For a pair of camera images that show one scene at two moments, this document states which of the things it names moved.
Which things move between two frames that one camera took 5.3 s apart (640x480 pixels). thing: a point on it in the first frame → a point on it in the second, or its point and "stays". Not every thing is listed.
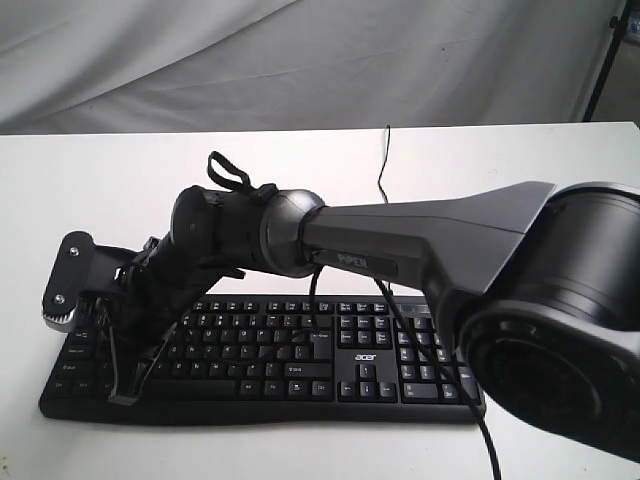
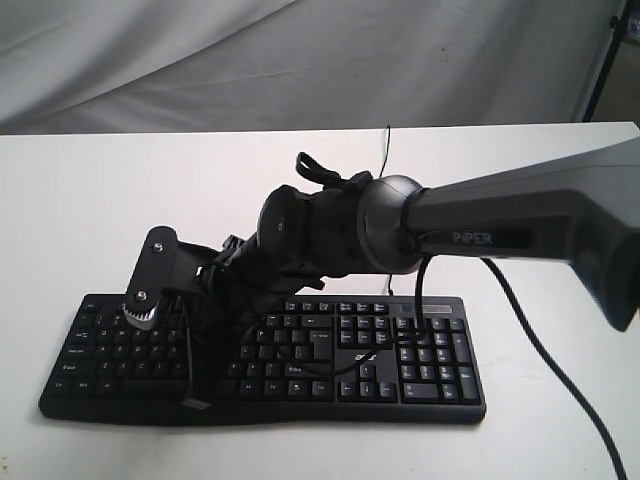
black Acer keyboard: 291,358 stays
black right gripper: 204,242 → 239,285
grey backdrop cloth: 147,66 stays
